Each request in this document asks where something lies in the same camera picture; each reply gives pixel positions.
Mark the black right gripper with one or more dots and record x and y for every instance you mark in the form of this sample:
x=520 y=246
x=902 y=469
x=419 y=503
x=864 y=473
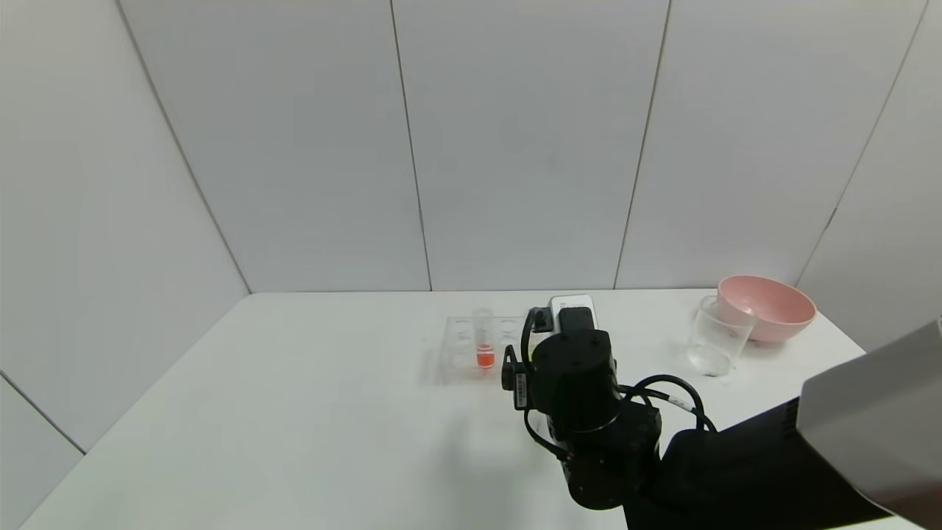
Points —
x=519 y=386

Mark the black and silver right robot arm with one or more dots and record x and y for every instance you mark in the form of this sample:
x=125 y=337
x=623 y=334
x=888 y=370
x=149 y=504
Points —
x=736 y=478

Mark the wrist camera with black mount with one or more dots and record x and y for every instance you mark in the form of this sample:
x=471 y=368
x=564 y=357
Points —
x=570 y=305

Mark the test tube with red liquid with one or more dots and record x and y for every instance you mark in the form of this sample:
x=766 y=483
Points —
x=484 y=357

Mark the pink bowl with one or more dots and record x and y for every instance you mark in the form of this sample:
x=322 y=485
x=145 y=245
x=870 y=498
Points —
x=769 y=305

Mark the clear plastic test tube rack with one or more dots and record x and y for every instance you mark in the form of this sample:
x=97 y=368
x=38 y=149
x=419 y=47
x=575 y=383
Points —
x=460 y=346

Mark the clear plastic beaker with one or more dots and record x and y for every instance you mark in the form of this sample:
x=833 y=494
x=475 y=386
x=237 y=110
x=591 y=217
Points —
x=717 y=346

